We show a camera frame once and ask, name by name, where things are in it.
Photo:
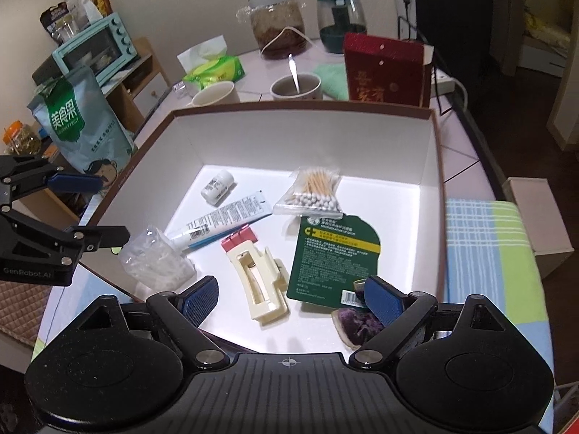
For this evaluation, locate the cotton swabs plastic bag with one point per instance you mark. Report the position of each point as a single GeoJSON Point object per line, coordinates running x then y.
{"type": "Point", "coordinates": [313, 193]}

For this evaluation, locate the mint toaster oven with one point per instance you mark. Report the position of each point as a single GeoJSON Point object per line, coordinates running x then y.
{"type": "Point", "coordinates": [105, 47]}

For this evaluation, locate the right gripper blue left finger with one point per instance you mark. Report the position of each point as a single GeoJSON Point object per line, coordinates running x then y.
{"type": "Point", "coordinates": [180, 316]}

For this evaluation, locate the purple velvet scrunchie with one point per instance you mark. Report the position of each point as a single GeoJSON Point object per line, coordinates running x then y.
{"type": "Point", "coordinates": [356, 326]}

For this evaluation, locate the pink binder clip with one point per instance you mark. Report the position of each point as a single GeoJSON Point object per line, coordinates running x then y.
{"type": "Point", "coordinates": [238, 237]}

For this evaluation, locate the plaid blue green tablecloth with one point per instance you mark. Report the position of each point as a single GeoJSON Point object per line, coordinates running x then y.
{"type": "Point", "coordinates": [486, 368]}

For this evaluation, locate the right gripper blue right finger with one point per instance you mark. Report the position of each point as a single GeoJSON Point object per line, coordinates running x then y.
{"type": "Point", "coordinates": [405, 318]}

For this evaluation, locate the small white pill bottle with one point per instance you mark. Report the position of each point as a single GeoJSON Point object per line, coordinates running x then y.
{"type": "Point", "coordinates": [220, 184]}

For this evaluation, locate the glass jar white lid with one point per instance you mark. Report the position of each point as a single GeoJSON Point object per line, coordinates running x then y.
{"type": "Point", "coordinates": [277, 26]}

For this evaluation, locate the red gift box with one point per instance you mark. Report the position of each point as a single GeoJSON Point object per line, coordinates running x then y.
{"type": "Point", "coordinates": [386, 70]}

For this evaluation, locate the green product backing card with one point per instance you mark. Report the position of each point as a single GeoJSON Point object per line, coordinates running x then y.
{"type": "Point", "coordinates": [330, 255]}

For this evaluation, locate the white blue ointment tube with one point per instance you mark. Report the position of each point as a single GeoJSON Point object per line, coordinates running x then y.
{"type": "Point", "coordinates": [221, 222]}

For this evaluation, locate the white mug with spoon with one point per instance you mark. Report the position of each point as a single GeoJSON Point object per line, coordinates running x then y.
{"type": "Point", "coordinates": [297, 85]}

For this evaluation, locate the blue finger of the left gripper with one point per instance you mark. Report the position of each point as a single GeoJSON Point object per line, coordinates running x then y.
{"type": "Point", "coordinates": [95, 237]}
{"type": "Point", "coordinates": [24, 181]}

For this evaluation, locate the green tissue pack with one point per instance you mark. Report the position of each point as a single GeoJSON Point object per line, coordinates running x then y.
{"type": "Point", "coordinates": [207, 63]}

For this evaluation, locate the white cardboard box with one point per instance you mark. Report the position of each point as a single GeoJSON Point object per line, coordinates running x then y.
{"type": "Point", "coordinates": [543, 221]}

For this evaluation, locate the cream plastic hair claw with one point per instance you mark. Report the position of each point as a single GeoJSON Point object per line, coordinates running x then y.
{"type": "Point", "coordinates": [261, 279]}

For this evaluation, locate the blue green snack bag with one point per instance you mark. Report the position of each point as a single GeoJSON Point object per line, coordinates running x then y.
{"type": "Point", "coordinates": [79, 120]}

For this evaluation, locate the brown cardboard storage box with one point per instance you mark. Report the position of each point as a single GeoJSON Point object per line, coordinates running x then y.
{"type": "Point", "coordinates": [389, 158]}

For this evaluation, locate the white empty cup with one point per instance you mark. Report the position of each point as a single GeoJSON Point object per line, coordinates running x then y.
{"type": "Point", "coordinates": [219, 93]}

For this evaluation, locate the green folded cloth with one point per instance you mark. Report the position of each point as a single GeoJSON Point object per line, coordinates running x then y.
{"type": "Point", "coordinates": [333, 80]}

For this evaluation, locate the white power strip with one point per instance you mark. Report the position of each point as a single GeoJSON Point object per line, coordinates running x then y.
{"type": "Point", "coordinates": [441, 83]}

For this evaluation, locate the wooden side shelf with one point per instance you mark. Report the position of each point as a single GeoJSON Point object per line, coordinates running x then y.
{"type": "Point", "coordinates": [133, 94]}

